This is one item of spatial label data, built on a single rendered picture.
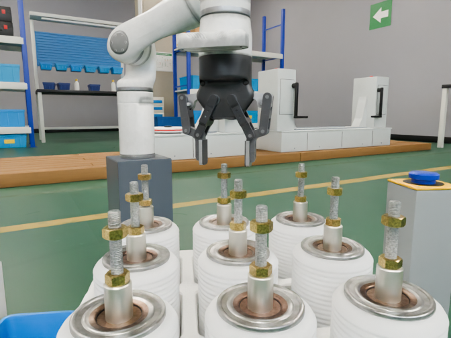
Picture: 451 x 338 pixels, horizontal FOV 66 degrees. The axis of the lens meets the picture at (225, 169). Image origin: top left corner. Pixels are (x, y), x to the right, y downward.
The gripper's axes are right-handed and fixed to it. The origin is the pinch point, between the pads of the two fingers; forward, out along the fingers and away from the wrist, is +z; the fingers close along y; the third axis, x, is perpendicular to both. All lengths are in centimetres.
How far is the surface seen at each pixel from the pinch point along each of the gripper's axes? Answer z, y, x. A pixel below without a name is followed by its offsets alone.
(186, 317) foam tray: 17.3, 0.8, 14.6
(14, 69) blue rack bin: -59, 345, -302
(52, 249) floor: 35, 65, -36
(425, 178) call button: 2.9, -28.1, -5.1
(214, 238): 11.0, 0.3, 4.9
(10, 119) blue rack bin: 1, 352, -297
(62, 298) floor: 35, 42, -12
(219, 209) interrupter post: 7.9, 0.6, 1.1
